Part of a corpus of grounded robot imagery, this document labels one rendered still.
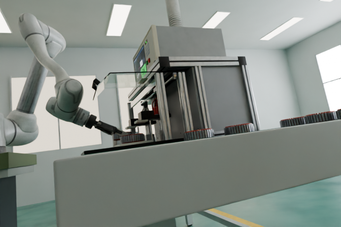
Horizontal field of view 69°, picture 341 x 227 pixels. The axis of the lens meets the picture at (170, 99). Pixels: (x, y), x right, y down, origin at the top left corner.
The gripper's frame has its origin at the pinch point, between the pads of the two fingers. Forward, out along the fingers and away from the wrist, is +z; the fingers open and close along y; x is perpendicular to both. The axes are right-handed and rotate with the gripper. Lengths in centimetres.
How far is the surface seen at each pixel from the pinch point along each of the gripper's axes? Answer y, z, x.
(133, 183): 121, -16, -22
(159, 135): 28.0, 11.7, 2.7
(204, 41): 36, 13, 55
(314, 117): 74, 51, 22
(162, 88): 44.2, 0.7, 17.1
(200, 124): 45, 22, 10
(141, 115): 27.5, 0.2, 7.6
